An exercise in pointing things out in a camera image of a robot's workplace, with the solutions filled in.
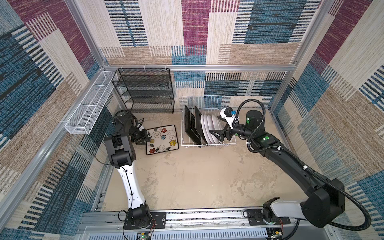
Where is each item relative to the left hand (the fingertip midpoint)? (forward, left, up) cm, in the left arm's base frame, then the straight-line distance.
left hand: (147, 139), depth 100 cm
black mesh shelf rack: (+32, +3, +15) cm, 36 cm away
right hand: (-10, -41, +27) cm, 50 cm away
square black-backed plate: (+4, -34, +16) cm, 38 cm away
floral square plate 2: (-3, -30, +16) cm, 34 cm away
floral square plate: (+2, -10, -3) cm, 11 cm away
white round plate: (-1, -42, +14) cm, 44 cm away
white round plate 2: (-3, -37, +14) cm, 40 cm away
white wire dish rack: (+31, -42, +2) cm, 52 cm away
